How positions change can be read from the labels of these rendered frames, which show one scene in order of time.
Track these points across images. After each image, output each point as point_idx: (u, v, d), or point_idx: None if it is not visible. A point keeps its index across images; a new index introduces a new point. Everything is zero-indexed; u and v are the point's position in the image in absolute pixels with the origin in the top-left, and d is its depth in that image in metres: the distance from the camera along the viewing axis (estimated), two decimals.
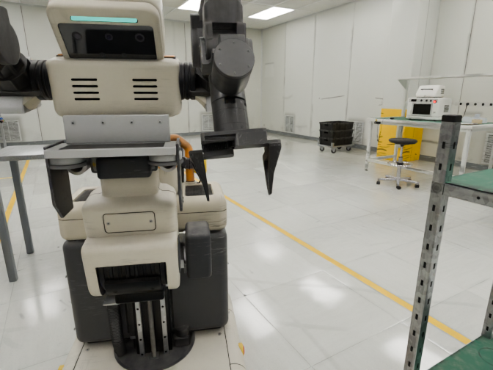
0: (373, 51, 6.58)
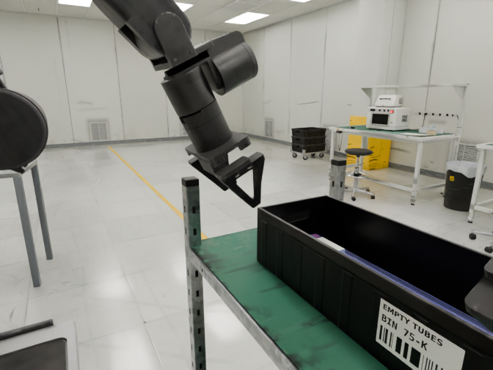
0: (344, 58, 6.53)
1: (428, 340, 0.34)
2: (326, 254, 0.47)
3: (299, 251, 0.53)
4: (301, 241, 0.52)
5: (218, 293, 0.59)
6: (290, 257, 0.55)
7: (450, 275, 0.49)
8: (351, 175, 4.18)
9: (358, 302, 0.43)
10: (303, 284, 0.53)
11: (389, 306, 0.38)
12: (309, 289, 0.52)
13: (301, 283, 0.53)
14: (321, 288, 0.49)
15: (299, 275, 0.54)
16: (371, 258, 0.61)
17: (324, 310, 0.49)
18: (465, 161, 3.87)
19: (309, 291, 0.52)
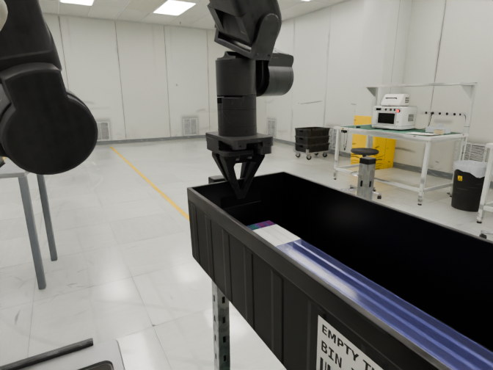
0: (348, 56, 6.49)
1: None
2: (253, 247, 0.32)
3: (227, 243, 0.38)
4: (227, 229, 0.37)
5: None
6: (219, 251, 0.40)
7: (438, 272, 0.33)
8: (357, 175, 4.14)
9: (292, 318, 0.28)
10: (234, 289, 0.38)
11: (329, 329, 0.23)
12: (240, 296, 0.37)
13: (232, 287, 0.38)
14: (252, 295, 0.34)
15: (229, 276, 0.39)
16: (337, 250, 0.46)
17: (257, 327, 0.34)
18: (473, 161, 3.83)
19: (240, 298, 0.37)
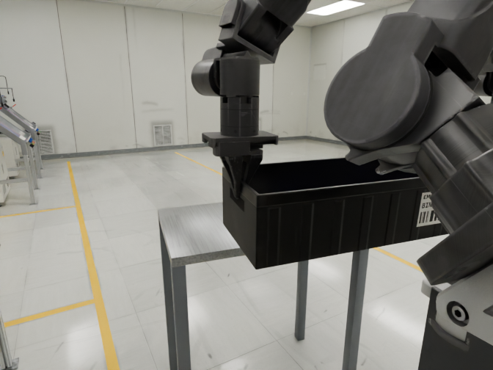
0: None
1: None
2: (375, 189, 0.50)
3: (340, 208, 0.49)
4: (343, 195, 0.49)
5: None
6: (326, 222, 0.49)
7: (351, 180, 0.69)
8: None
9: (404, 209, 0.54)
10: (344, 238, 0.51)
11: (427, 194, 0.54)
12: (352, 238, 0.51)
13: (341, 239, 0.51)
14: (367, 225, 0.52)
15: (338, 233, 0.50)
16: None
17: (370, 243, 0.53)
18: None
19: (352, 238, 0.52)
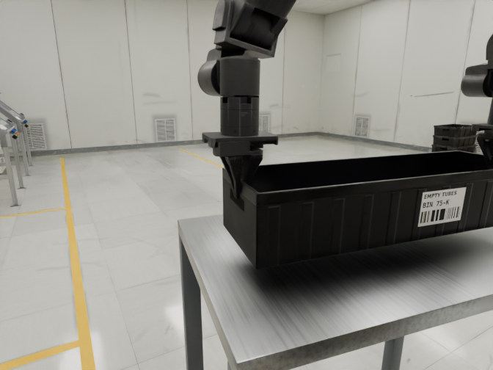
0: None
1: (450, 196, 0.56)
2: (375, 189, 0.50)
3: (340, 207, 0.49)
4: (343, 194, 0.49)
5: None
6: (326, 222, 0.49)
7: (351, 181, 0.69)
8: None
9: (405, 208, 0.53)
10: (345, 238, 0.51)
11: (428, 194, 0.54)
12: (353, 238, 0.51)
13: (342, 239, 0.51)
14: (368, 225, 0.52)
15: (339, 233, 0.50)
16: None
17: (371, 243, 0.53)
18: None
19: (353, 238, 0.51)
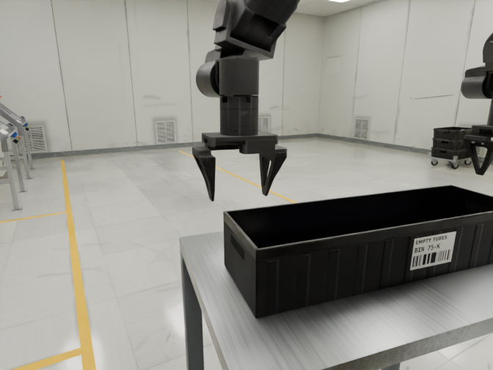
0: None
1: (440, 241, 0.59)
2: (369, 238, 0.53)
3: (335, 257, 0.52)
4: (338, 245, 0.51)
5: None
6: (322, 271, 0.51)
7: (348, 219, 0.72)
8: None
9: (397, 255, 0.56)
10: (340, 285, 0.53)
11: (419, 240, 0.57)
12: (348, 284, 0.54)
13: (337, 285, 0.53)
14: (362, 271, 0.54)
15: (334, 280, 0.53)
16: (289, 244, 0.68)
17: (365, 288, 0.55)
18: None
19: (348, 285, 0.54)
